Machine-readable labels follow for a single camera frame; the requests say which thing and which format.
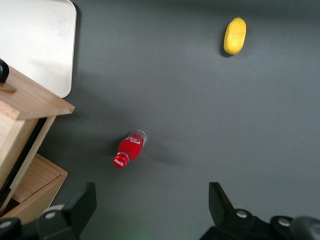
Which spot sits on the wooden drawer cabinet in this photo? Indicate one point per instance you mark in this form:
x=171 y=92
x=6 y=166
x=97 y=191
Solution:
x=32 y=100

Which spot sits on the yellow lemon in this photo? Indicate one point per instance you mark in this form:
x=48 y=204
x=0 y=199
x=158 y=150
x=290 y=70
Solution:
x=235 y=36

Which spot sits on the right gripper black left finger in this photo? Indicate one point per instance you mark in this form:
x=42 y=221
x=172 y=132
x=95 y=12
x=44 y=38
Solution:
x=75 y=212

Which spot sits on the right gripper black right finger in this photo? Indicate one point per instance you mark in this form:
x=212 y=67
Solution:
x=222 y=207

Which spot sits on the cream rectangular tray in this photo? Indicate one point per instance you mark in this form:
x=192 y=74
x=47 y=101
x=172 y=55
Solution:
x=35 y=37

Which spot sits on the red soda bottle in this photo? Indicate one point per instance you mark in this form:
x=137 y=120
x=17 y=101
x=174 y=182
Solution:
x=131 y=148

